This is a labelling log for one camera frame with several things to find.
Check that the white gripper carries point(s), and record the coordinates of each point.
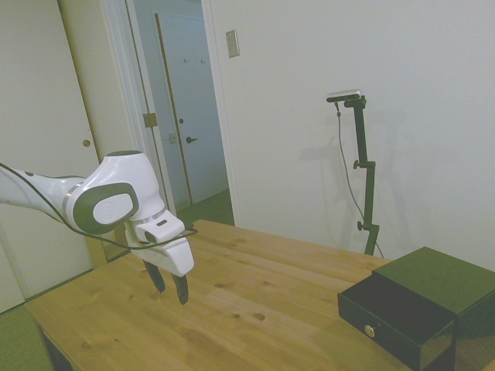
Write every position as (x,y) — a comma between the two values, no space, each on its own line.
(170,255)

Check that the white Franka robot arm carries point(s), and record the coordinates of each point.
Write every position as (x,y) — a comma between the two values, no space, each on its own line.
(116,181)

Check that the black drawer with brass knob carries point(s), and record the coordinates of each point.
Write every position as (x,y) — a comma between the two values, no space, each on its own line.
(394,320)

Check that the black drawer cabinet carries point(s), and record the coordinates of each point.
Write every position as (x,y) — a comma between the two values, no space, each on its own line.
(444,293)

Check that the brass door hinge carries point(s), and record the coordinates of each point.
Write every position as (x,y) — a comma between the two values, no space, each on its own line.
(150,119)

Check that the white open door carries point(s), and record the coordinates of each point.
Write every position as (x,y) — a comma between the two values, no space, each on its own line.
(170,116)

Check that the white hallway door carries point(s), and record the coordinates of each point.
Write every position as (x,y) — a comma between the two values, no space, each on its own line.
(201,96)

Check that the white closet door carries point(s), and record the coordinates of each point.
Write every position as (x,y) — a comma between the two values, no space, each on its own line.
(38,116)

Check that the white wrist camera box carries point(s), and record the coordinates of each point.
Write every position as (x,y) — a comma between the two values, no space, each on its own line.
(160,229)

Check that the black camera stand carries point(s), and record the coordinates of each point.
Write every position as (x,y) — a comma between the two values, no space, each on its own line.
(365,174)

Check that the beige wall switch plate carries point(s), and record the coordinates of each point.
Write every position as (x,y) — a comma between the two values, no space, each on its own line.
(232,43)

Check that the grey exterior camera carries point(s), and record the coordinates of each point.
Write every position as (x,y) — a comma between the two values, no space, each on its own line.
(345,95)

